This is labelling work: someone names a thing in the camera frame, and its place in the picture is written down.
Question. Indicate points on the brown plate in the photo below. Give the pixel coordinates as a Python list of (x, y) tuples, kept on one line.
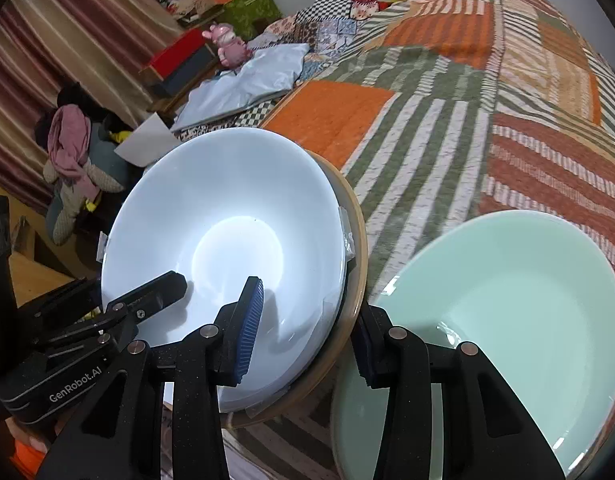
[(355, 240)]

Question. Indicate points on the pale grey plastic bag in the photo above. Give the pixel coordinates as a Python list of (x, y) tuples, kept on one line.
[(247, 85)]

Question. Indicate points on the white paper sheet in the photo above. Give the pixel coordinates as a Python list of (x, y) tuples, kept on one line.
[(145, 142)]

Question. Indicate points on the person's orange clothing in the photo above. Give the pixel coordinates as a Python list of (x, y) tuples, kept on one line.
[(29, 455)]

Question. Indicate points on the striped curtain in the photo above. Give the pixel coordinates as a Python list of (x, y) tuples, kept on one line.
[(37, 60)]

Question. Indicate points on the pink rabbit toy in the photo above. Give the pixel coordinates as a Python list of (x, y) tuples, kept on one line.
[(232, 47)]

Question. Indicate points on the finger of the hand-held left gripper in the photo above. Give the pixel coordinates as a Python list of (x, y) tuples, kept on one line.
[(152, 292), (62, 300)]

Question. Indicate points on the grey plush toy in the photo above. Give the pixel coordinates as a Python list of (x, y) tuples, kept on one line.
[(67, 210)]

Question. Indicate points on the white plate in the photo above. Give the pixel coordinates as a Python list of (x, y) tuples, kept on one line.
[(227, 200)]

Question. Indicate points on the checkered patchwork quilt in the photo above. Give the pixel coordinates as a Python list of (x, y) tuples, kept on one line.
[(332, 30)]

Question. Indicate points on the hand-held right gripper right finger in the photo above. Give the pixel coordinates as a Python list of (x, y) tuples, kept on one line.
[(382, 355)]

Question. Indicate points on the black garment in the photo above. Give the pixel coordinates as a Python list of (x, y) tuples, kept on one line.
[(72, 92)]

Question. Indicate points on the green plate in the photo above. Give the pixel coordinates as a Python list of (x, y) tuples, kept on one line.
[(512, 310)]

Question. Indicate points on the striped patchwork blanket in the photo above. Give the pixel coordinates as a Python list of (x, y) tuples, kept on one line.
[(437, 125)]

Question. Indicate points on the red box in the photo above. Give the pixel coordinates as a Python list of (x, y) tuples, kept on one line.
[(182, 57)]

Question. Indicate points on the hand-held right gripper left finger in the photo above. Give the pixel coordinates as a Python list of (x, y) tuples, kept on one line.
[(247, 335)]

